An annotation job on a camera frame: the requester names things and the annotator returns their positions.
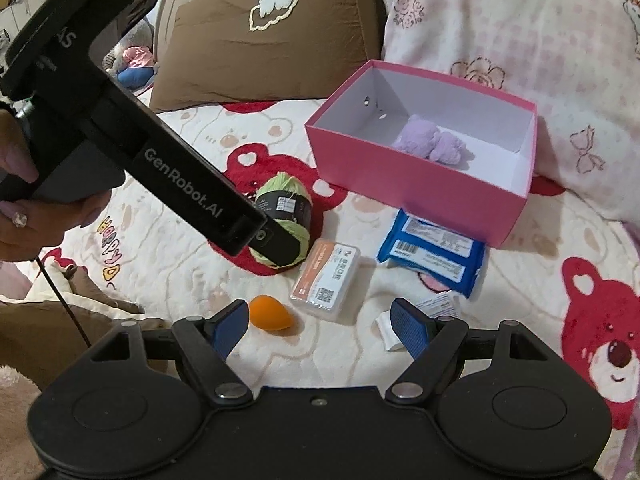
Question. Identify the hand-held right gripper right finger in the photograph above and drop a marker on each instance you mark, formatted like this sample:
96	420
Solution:
411	332

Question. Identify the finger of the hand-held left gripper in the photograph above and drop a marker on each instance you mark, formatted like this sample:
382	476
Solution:
282	250

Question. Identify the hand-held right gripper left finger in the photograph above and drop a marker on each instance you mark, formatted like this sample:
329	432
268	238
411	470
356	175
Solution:
231	330

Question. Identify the white tissue packet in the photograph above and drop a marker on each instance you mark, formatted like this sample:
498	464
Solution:
387	332

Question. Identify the orange makeup sponge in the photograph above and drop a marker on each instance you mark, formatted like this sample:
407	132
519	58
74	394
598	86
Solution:
270	312

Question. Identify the clear plastic box orange label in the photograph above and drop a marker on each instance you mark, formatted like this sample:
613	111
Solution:
325	280

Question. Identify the green yarn ball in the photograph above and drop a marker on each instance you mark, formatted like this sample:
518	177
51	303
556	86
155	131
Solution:
272	185

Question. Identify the blue wet wipes pack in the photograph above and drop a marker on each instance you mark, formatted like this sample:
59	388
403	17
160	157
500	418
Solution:
430	250

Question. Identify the pink cardboard box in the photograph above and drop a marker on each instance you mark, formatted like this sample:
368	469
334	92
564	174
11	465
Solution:
400	195

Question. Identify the person's left hand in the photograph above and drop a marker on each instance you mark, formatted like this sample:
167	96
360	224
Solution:
40	225

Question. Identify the bear printed blanket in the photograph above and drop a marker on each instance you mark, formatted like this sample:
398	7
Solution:
175	270

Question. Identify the grey plush toy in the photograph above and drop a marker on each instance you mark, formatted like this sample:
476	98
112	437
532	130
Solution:
136	35

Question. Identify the beige headboard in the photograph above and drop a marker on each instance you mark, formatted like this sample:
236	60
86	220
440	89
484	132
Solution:
167	5

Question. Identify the brown pillow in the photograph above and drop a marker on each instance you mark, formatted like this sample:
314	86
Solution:
300	50

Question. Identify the purple plush toy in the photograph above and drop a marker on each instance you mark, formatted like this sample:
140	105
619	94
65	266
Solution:
425	135

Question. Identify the brown cloth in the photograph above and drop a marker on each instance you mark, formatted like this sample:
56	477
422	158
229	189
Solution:
40	330

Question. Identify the pink fluffy cloth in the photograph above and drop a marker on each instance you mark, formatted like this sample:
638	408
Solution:
17	425

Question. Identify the pink printed quilt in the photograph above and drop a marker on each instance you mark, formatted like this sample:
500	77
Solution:
525	25

